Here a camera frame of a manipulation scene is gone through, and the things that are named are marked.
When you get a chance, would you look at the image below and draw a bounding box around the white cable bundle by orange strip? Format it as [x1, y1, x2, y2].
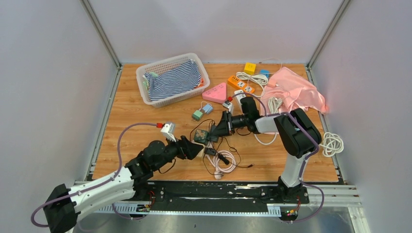
[236, 71, 270, 99]

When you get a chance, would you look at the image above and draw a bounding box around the white coiled cable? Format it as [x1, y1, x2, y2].
[207, 149, 237, 180]

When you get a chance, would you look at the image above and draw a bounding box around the white power strip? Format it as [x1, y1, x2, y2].
[234, 90, 246, 108]

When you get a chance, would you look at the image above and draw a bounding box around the white plastic basket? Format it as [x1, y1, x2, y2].
[136, 53, 210, 108]

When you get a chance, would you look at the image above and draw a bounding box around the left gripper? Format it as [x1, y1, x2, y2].
[153, 133, 203, 171]

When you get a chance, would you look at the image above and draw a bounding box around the pink cloth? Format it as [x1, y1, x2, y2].
[260, 67, 329, 114]

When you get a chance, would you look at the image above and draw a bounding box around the yellow cube socket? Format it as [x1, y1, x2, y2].
[243, 62, 257, 75]

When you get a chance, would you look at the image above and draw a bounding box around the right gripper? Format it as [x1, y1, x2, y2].
[212, 111, 249, 138]

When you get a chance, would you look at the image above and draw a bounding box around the blue white striped cloth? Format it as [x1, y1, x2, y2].
[143, 59, 203, 101]

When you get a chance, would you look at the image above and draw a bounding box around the green patterned cube socket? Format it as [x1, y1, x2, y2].
[193, 129, 209, 145]

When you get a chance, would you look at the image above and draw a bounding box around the orange power strip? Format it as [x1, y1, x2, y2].
[227, 76, 255, 94]

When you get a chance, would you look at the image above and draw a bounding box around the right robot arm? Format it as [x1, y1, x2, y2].
[211, 96, 322, 203]

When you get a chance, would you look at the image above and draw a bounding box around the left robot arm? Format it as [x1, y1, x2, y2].
[43, 136, 205, 233]

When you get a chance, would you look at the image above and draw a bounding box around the small blue cube socket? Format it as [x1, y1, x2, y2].
[259, 69, 270, 78]

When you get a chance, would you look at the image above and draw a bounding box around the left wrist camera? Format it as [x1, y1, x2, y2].
[160, 122, 177, 142]

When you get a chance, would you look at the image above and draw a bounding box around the blue plug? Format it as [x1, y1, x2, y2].
[201, 103, 213, 115]

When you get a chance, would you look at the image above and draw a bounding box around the beige wooden cube socket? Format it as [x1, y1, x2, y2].
[196, 144, 206, 158]

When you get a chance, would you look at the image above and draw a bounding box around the white cable coil on cloth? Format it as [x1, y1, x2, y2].
[267, 97, 284, 115]

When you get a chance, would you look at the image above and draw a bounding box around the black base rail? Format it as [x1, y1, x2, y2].
[129, 181, 309, 213]

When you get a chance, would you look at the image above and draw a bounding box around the pink triangular power strip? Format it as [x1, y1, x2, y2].
[202, 83, 227, 104]

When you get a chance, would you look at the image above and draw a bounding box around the white coiled cable right edge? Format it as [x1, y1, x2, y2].
[318, 132, 344, 158]

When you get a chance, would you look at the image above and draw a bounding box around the green plug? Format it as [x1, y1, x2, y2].
[191, 110, 204, 121]

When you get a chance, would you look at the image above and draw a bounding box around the thin black cable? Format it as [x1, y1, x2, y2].
[188, 119, 254, 176]

